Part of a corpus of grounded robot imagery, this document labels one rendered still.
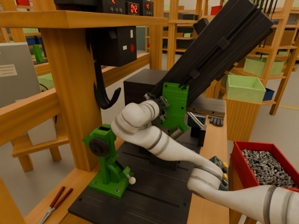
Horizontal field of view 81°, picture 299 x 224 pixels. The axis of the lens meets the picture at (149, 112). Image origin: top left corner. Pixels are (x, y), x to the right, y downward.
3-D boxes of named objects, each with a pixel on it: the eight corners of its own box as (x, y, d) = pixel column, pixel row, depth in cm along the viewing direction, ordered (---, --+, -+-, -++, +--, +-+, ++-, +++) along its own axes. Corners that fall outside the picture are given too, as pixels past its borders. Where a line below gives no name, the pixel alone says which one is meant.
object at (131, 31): (138, 60, 85) (137, 26, 78) (120, 67, 71) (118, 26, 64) (115, 58, 89) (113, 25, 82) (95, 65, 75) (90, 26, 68)
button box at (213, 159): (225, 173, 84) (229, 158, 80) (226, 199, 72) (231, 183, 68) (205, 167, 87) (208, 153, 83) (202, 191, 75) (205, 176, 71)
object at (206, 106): (224, 105, 98) (225, 100, 97) (224, 118, 85) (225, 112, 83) (158, 95, 110) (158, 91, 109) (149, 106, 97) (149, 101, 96)
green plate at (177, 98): (185, 126, 88) (191, 84, 83) (182, 130, 80) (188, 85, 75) (163, 122, 91) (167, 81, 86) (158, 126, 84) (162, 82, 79)
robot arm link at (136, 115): (147, 94, 58) (131, 112, 61) (125, 100, 44) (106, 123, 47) (162, 110, 57) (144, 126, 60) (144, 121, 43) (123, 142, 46)
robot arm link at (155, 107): (128, 111, 67) (120, 114, 62) (149, 94, 63) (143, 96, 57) (142, 130, 67) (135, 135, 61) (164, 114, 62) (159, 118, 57)
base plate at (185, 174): (207, 109, 143) (208, 106, 142) (179, 261, 52) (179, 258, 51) (159, 101, 156) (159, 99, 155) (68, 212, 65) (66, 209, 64)
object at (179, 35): (199, 56, 855) (206, 3, 752) (141, 52, 981) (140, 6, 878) (201, 54, 899) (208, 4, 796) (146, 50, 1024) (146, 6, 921)
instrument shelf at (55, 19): (167, 24, 117) (167, 18, 115) (69, 29, 42) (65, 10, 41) (134, 24, 125) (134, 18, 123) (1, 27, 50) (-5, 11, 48)
